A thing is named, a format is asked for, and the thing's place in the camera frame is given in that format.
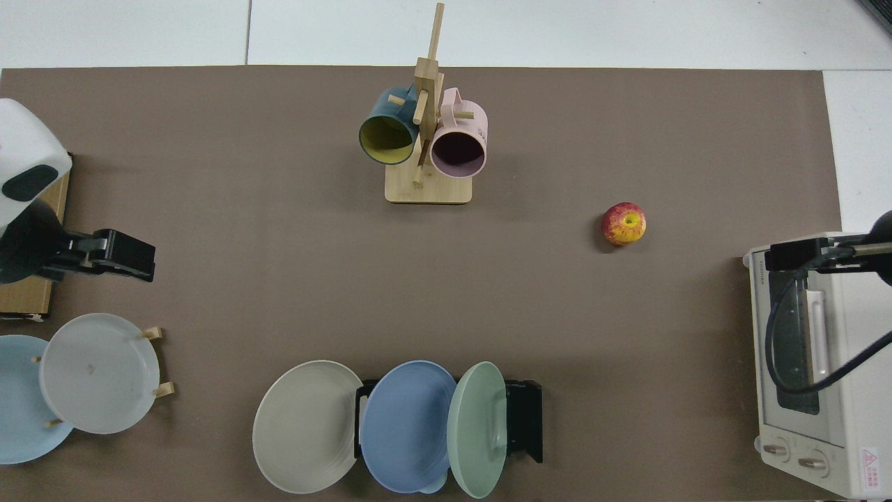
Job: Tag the dark grey device corner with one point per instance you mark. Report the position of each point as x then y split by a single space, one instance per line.
879 12

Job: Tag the dark teal cup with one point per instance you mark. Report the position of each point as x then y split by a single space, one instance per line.
383 139

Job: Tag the wooden plate rack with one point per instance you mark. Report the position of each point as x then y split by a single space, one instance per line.
153 333

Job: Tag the pale toaster oven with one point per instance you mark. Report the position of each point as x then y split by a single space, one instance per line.
857 390

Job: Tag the pale green plate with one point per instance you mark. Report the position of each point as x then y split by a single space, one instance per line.
474 432

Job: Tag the brown table cloth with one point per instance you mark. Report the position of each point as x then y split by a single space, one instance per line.
209 209

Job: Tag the beige plate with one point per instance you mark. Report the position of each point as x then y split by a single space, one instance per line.
306 425

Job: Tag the light blue plate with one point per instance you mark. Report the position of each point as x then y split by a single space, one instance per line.
17 418

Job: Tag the red yellow apple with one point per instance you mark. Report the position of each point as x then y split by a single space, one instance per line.
624 224

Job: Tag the grey plate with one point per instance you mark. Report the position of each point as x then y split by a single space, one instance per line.
97 376

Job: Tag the black dish rack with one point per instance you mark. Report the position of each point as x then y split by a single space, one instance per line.
526 418

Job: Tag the wooden cup stand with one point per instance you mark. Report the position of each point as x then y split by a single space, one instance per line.
432 192

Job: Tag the pink cup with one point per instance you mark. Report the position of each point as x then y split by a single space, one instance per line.
456 150

